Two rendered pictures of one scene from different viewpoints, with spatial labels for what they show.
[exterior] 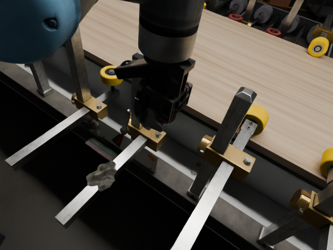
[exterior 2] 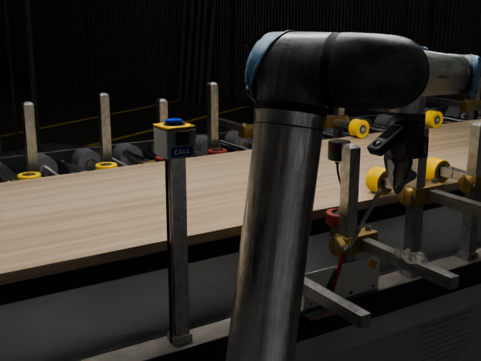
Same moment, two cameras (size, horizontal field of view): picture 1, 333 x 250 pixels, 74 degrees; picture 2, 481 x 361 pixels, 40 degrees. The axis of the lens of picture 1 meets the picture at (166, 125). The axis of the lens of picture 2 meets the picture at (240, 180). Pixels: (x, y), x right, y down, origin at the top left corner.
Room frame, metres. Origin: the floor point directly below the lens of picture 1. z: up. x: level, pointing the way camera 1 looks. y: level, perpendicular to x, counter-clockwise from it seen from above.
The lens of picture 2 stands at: (-0.22, 1.67, 1.47)
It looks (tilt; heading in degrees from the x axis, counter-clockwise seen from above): 15 degrees down; 303
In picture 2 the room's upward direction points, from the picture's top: straight up
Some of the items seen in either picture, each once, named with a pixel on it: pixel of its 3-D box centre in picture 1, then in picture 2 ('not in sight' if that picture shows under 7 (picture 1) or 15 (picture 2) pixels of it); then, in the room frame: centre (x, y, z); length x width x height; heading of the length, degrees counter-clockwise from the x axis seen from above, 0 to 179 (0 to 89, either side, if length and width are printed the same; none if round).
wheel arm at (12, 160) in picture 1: (72, 122); (305, 286); (0.46, 0.32, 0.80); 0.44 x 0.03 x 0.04; 155
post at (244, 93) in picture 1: (212, 159); (414, 207); (0.35, -0.14, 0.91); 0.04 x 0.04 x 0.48; 65
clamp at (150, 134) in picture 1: (144, 131); (352, 241); (0.45, 0.06, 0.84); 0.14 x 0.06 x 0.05; 65
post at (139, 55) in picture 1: (138, 121); (347, 230); (0.46, 0.09, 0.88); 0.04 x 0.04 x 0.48; 65
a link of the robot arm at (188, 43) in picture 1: (168, 37); (406, 104); (0.34, 0.02, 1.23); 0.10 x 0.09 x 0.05; 153
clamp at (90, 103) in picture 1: (89, 105); not in sight; (0.55, 0.29, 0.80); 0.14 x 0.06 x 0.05; 65
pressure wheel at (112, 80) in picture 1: (112, 83); not in sight; (0.64, 0.23, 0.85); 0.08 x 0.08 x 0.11
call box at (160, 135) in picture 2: not in sight; (175, 141); (0.68, 0.55, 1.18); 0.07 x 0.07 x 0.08; 65
